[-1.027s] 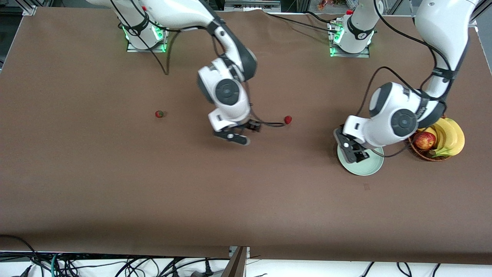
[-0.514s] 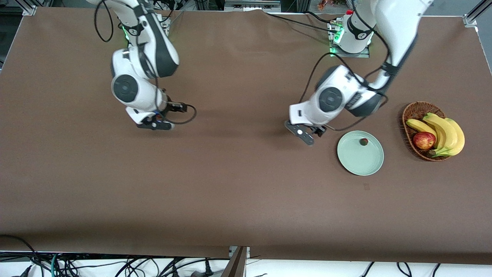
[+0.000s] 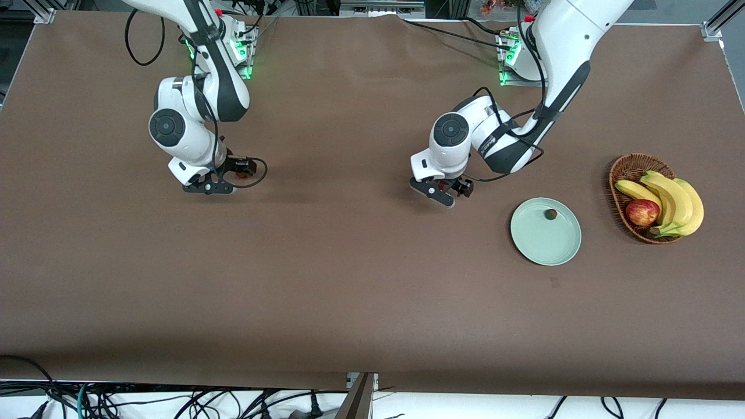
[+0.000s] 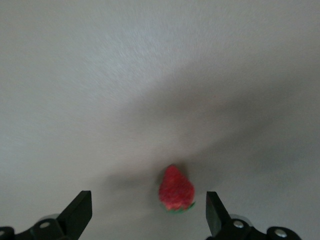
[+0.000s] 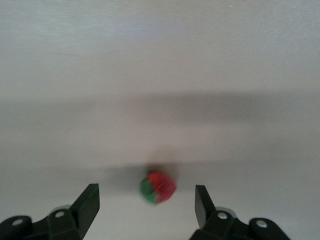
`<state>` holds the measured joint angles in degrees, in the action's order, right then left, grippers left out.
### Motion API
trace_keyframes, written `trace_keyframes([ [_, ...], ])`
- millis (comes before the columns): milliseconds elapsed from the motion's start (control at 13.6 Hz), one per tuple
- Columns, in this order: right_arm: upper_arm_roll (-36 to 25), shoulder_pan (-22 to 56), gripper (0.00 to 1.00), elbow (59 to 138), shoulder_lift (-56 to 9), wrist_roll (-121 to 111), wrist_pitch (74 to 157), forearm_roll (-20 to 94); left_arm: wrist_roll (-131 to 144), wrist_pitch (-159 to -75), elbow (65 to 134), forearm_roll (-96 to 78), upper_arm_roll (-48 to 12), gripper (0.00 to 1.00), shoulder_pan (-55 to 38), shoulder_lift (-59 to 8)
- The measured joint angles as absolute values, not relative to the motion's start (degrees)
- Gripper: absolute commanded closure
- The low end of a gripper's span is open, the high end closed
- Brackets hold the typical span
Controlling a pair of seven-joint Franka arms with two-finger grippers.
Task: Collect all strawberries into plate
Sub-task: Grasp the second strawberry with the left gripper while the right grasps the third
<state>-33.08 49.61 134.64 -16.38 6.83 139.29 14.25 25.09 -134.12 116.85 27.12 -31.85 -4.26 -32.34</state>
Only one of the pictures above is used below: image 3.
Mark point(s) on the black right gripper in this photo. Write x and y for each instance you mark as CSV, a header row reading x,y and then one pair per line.
x,y
235,167

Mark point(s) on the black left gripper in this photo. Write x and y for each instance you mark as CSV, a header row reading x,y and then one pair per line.
x,y
460,185

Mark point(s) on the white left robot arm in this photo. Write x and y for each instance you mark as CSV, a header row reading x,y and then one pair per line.
x,y
451,131

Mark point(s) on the pale green round plate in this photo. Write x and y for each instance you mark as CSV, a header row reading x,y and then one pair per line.
x,y
541,238

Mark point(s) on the brown table cover sheet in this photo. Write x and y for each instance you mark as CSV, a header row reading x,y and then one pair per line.
x,y
372,291

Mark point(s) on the brown wicker basket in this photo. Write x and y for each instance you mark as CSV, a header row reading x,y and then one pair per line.
x,y
620,203

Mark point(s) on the small yellow banana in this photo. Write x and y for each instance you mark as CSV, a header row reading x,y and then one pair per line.
x,y
637,191

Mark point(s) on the red apple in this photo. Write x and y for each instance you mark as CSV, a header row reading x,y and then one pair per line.
x,y
642,212

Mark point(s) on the colourful toy pile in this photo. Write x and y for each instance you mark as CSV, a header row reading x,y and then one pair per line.
x,y
500,7

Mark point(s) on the grey metal box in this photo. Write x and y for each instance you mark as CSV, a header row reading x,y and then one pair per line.
x,y
381,9

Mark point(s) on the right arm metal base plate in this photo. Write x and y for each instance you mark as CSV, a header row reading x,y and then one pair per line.
x,y
249,73

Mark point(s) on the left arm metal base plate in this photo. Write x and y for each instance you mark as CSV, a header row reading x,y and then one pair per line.
x,y
505,78

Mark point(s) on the dark support post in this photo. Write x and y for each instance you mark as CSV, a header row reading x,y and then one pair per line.
x,y
356,401

